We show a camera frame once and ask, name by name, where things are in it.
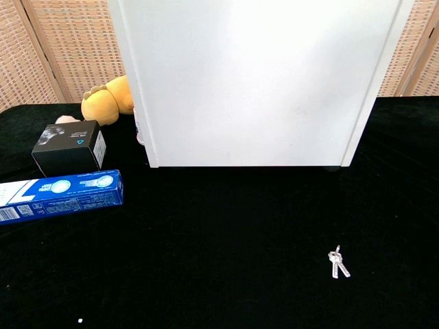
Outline silver keys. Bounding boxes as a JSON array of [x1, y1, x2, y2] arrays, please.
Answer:
[[327, 244, 351, 280]]

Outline black tablecloth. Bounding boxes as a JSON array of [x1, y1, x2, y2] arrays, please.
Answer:
[[0, 95, 439, 329]]

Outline white bottle with print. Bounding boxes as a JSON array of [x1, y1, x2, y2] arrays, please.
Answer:
[[133, 108, 147, 147]]

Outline white cabinet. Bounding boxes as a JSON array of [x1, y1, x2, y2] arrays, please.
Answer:
[[106, 0, 416, 169]]

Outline yellow plush toy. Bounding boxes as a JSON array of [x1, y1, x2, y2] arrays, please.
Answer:
[[80, 75, 135, 127]]

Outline blue toothpaste box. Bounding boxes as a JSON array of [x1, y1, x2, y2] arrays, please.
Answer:
[[0, 169, 125, 226]]

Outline black product box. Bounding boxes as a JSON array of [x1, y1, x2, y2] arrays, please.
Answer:
[[31, 119, 107, 178]]

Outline small beige plush toy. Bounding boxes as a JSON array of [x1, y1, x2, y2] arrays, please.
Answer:
[[54, 115, 85, 125]]

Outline woven bamboo folding screen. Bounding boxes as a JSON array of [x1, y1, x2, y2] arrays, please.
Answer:
[[0, 0, 130, 112], [377, 0, 439, 99]]

